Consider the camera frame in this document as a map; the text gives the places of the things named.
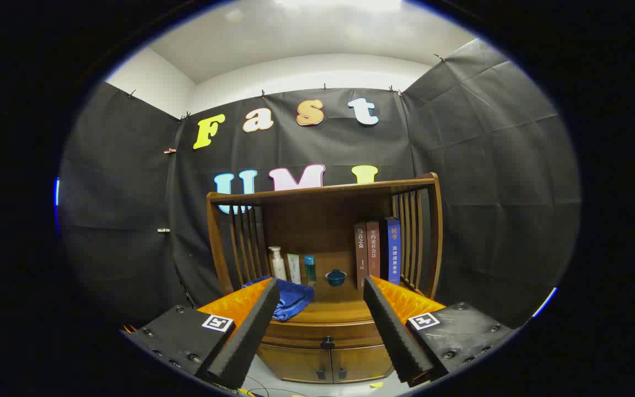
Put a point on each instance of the white and green tube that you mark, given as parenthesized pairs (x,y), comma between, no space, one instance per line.
(294,270)

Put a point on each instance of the wooden countertop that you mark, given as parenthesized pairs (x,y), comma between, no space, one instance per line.
(334,309)

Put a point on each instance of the white pump bottle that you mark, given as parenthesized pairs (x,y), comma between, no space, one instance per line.
(278,267)

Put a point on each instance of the brown book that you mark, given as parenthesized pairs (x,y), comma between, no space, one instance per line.
(373,251)
(360,259)

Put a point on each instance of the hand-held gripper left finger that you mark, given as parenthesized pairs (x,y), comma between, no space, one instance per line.
(251,331)

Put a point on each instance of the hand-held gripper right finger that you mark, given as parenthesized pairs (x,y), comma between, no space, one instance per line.
(394,331)

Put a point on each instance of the blue folded towel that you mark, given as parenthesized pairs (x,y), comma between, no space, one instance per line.
(295,298)

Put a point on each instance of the blue book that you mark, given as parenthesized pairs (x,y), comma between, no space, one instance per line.
(393,253)

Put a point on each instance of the teal bottle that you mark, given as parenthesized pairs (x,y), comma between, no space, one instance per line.
(310,270)

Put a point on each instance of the wooden cabinet door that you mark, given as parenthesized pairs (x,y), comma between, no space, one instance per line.
(361,361)
(295,364)

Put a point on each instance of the wooden drawer with black knob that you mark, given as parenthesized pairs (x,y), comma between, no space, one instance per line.
(306,331)

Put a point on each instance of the blue lidded teacup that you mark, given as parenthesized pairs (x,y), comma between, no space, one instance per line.
(335,278)

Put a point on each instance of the wooden cabinet with shelf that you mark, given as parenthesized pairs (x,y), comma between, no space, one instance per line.
(317,231)

